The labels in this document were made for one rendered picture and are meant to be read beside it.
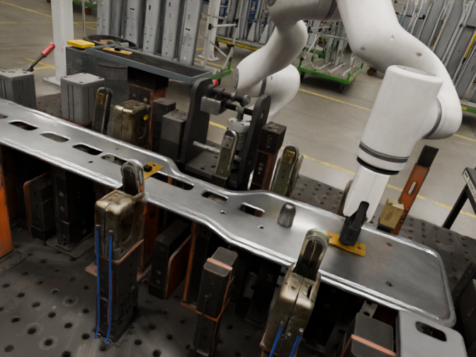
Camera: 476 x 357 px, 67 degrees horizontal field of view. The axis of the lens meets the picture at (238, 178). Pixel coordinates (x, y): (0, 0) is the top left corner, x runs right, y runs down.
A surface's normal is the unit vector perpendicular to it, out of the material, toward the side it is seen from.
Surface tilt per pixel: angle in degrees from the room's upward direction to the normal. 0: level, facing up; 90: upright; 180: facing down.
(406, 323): 0
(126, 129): 90
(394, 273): 0
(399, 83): 90
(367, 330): 0
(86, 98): 90
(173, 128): 90
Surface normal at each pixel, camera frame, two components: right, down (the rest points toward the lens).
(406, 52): -0.19, 0.65
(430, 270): 0.18, -0.86
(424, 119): 0.44, 0.50
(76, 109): -0.36, 0.39
